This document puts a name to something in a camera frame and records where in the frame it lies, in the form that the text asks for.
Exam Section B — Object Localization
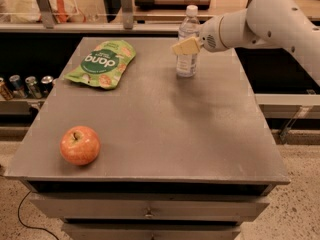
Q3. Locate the orange drink can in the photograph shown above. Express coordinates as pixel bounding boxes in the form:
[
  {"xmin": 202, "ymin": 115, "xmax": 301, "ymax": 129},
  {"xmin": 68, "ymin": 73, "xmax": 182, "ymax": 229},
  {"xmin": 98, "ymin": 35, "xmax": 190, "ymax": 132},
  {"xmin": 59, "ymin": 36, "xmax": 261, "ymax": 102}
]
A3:
[{"xmin": 0, "ymin": 77, "xmax": 13, "ymax": 100}]

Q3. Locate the grey drawer cabinet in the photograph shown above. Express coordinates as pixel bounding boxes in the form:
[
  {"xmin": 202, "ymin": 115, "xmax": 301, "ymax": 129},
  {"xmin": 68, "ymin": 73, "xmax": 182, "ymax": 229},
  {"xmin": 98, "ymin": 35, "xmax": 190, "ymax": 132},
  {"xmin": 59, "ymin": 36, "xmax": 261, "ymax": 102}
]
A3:
[{"xmin": 6, "ymin": 38, "xmax": 289, "ymax": 227}]

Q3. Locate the left metal bracket post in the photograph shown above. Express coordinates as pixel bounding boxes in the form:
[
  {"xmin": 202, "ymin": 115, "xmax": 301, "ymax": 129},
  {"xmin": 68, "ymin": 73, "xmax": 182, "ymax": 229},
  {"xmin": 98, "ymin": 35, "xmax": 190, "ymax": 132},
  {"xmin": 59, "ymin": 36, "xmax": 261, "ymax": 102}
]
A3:
[{"xmin": 36, "ymin": 0, "xmax": 56, "ymax": 29}]

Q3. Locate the middle metal bracket post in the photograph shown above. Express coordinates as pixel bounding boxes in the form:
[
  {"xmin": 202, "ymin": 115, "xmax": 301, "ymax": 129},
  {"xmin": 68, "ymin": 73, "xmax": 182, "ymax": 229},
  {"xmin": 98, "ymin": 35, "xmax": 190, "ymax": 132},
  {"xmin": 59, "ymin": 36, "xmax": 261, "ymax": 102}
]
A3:
[{"xmin": 120, "ymin": 0, "xmax": 133, "ymax": 29}]

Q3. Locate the black floor cable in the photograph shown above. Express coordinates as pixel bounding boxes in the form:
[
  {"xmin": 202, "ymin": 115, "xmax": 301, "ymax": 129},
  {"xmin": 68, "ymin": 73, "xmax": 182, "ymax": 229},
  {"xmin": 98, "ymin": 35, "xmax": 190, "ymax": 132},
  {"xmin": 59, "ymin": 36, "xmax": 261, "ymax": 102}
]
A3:
[{"xmin": 17, "ymin": 190, "xmax": 60, "ymax": 240}]

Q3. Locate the white orange plastic bag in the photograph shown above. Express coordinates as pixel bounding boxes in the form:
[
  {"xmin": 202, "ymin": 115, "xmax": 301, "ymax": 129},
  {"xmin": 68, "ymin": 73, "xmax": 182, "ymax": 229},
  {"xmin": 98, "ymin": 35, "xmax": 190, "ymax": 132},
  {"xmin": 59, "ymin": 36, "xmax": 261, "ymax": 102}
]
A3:
[{"xmin": 11, "ymin": 0, "xmax": 86, "ymax": 23}]

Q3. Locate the clear plastic water bottle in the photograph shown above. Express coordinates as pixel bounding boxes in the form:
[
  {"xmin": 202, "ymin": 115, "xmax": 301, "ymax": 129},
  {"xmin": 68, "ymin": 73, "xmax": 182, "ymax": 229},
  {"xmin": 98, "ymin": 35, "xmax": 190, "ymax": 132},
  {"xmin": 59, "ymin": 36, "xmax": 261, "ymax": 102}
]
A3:
[{"xmin": 176, "ymin": 5, "xmax": 200, "ymax": 77}]

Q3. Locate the lower drawer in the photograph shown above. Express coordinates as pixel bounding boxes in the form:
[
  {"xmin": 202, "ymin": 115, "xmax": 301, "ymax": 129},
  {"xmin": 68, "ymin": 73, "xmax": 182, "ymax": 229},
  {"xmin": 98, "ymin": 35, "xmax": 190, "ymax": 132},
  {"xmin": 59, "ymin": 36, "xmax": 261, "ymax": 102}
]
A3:
[{"xmin": 62, "ymin": 223, "xmax": 240, "ymax": 240}]

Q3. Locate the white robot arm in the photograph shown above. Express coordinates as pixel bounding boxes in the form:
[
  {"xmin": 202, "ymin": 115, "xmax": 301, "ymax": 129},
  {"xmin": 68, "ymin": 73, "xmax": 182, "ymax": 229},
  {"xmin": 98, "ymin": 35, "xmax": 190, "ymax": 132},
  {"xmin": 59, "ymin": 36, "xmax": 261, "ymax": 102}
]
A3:
[{"xmin": 172, "ymin": 0, "xmax": 320, "ymax": 84}]

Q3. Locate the green snack bag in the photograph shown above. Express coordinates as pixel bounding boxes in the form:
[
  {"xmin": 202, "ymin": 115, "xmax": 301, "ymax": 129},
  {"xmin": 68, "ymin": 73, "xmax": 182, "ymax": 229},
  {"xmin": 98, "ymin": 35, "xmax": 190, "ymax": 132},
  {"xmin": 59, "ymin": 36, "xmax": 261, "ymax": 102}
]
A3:
[{"xmin": 64, "ymin": 40, "xmax": 136, "ymax": 90}]

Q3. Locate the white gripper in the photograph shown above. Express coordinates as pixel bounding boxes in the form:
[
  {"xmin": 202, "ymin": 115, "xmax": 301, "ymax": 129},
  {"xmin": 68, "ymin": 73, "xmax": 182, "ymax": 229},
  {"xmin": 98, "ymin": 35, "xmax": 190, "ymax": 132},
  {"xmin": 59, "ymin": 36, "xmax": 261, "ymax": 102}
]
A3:
[{"xmin": 171, "ymin": 15, "xmax": 227, "ymax": 55}]

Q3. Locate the upper drawer with knob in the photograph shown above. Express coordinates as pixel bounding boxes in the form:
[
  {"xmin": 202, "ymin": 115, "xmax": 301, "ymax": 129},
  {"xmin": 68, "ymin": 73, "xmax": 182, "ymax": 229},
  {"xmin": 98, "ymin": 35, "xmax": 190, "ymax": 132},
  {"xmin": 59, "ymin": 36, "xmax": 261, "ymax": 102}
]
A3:
[{"xmin": 30, "ymin": 193, "xmax": 269, "ymax": 222}]

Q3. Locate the blue silver drink can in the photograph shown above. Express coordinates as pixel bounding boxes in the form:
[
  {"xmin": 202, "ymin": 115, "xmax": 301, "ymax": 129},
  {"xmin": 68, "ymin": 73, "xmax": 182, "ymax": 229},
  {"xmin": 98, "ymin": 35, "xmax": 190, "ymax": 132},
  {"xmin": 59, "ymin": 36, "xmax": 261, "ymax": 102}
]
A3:
[{"xmin": 9, "ymin": 75, "xmax": 28, "ymax": 98}]

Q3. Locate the green silver drink can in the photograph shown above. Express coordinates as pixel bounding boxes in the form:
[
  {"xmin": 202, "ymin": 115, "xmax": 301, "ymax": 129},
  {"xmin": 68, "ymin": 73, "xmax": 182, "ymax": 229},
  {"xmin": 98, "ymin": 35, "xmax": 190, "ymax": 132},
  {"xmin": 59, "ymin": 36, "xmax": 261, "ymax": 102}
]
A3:
[{"xmin": 25, "ymin": 76, "xmax": 42, "ymax": 99}]

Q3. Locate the dark red-top drink can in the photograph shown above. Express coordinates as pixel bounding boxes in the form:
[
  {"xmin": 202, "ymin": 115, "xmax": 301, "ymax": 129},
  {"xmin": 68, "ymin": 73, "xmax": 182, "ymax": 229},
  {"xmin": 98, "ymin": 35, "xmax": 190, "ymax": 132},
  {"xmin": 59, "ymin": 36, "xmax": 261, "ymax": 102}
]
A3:
[{"xmin": 41, "ymin": 75, "xmax": 54, "ymax": 95}]

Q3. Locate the red apple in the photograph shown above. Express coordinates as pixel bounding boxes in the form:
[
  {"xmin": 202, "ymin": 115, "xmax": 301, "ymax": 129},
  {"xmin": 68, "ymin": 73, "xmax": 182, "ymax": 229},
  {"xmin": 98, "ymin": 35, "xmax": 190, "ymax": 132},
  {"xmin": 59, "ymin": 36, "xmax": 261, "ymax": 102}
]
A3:
[{"xmin": 59, "ymin": 126, "xmax": 101, "ymax": 166}]

